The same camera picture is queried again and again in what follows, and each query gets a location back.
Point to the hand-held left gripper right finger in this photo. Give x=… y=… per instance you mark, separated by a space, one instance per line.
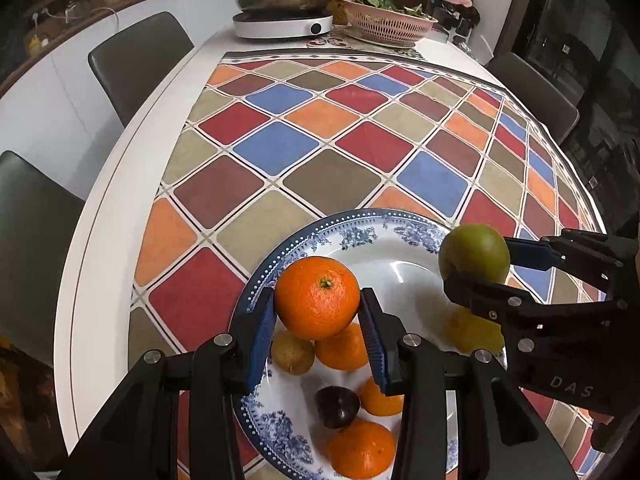
x=377 y=355

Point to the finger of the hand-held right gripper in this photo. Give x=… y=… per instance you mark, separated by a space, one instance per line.
x=480 y=292
x=530 y=255

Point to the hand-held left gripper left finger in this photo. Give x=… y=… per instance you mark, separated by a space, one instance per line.
x=260 y=350

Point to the green pear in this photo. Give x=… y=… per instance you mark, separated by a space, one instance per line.
x=475 y=250

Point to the large yellow pomelo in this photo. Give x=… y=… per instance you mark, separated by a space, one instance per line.
x=470 y=335

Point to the small mandarin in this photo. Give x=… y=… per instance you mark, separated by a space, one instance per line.
x=380 y=400

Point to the dark purple plum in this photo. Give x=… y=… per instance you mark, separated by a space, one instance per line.
x=336 y=407

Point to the orange with green stem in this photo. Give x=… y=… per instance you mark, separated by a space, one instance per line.
x=317 y=300

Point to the blue and white plate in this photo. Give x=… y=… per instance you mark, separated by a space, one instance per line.
x=400 y=270

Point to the large orange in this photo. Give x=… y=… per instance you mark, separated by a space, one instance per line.
x=360 y=450

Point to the small brown kiwi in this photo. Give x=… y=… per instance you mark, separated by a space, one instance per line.
x=292 y=355

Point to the small orange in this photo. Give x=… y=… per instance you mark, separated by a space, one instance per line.
x=340 y=352

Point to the grey dining chair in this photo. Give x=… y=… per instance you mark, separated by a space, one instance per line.
x=135 y=60
x=535 y=95
x=30 y=240

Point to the colourful checkered tablecloth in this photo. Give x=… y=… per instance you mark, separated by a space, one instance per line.
x=310 y=170

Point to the black bag with pink top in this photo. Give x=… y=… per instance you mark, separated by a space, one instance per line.
x=455 y=17

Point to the pink woven basket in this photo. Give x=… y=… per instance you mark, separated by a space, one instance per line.
x=390 y=27

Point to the white induction cooker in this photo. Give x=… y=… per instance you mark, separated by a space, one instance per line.
x=280 y=27

